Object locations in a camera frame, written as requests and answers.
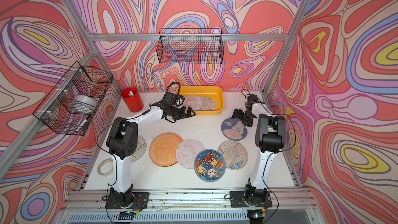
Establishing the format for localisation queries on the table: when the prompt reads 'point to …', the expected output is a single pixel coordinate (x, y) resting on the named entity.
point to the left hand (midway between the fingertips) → (192, 115)
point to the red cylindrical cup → (132, 99)
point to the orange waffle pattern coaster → (162, 149)
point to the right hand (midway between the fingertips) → (238, 123)
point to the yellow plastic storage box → (177, 89)
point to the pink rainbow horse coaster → (194, 101)
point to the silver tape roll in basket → (83, 104)
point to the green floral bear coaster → (212, 104)
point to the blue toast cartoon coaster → (210, 165)
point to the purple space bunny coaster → (233, 129)
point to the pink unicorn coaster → (186, 152)
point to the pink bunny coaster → (206, 102)
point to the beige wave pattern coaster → (235, 153)
